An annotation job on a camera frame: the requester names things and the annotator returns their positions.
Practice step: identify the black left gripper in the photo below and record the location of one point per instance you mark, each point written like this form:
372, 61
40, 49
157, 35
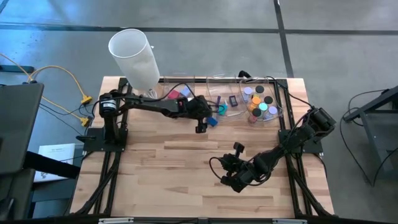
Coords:
199, 109

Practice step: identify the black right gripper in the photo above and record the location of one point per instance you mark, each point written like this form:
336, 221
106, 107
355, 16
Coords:
245, 174

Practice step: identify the blue digital clock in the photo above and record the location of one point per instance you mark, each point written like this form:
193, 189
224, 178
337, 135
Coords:
212, 121

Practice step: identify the teal rectangular block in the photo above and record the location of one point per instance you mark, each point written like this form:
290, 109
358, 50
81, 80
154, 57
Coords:
223, 109

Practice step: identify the purple rectangular block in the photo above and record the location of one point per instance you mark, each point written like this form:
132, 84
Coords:
218, 100

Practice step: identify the purple digital clock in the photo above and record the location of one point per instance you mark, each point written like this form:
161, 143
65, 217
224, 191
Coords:
233, 100

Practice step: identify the clear plastic bin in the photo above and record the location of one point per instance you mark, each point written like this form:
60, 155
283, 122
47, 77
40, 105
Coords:
189, 82
239, 113
278, 118

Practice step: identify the pale lavender USB charger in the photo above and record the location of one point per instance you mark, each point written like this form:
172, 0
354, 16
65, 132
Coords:
185, 91

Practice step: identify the red charger block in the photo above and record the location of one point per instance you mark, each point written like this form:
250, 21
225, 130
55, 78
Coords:
174, 94

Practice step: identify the black hourglass red sand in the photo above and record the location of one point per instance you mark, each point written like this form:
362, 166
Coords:
256, 113

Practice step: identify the orange hourglass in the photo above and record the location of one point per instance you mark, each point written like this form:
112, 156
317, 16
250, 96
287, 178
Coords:
255, 101

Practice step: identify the mint green hourglass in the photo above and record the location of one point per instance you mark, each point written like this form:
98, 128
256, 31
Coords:
263, 106

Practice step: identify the black hourglass yellow-green sand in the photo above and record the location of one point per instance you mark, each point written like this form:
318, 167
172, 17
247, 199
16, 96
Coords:
259, 90

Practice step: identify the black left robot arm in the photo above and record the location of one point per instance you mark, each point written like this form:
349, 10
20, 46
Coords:
149, 107

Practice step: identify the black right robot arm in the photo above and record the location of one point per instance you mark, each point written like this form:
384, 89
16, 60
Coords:
298, 137

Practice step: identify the white lamp shade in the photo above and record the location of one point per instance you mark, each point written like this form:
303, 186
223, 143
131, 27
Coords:
133, 59

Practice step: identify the black metal stand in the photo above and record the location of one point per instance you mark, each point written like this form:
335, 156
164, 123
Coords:
374, 146

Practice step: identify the black aluminium rig frame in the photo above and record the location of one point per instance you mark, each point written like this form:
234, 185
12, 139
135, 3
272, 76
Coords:
277, 93

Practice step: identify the silver metal bracket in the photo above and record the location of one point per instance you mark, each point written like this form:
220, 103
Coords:
115, 221
289, 221

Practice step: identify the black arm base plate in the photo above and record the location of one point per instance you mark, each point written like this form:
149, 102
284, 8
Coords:
91, 144
314, 148

